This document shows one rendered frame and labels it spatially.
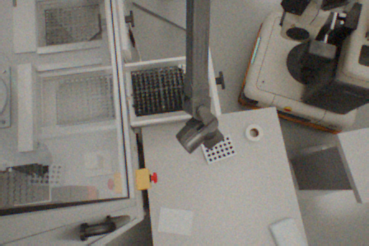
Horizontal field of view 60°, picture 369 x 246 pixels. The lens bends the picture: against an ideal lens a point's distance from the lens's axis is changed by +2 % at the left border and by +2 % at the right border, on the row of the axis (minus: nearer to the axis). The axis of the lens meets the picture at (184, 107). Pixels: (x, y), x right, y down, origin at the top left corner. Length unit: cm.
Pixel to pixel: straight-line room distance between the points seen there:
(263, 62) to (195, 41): 120
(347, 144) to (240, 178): 46
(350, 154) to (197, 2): 94
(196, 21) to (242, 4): 168
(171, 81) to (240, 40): 116
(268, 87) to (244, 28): 62
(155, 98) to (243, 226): 60
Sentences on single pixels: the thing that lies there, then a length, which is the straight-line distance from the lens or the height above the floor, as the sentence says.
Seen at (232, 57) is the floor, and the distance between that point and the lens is 228.
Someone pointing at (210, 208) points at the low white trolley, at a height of 76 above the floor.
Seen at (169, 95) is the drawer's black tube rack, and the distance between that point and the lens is 121.
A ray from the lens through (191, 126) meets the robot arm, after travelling 89.
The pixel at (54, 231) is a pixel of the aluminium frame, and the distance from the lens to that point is 45.
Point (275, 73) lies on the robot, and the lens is 198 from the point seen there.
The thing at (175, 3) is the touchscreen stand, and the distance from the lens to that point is 241.
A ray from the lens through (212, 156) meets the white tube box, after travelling 127.
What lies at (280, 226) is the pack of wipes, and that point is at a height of 80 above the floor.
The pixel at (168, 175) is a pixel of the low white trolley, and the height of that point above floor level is 76.
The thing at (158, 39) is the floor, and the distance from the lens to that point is 232.
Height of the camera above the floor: 205
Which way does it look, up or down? 75 degrees down
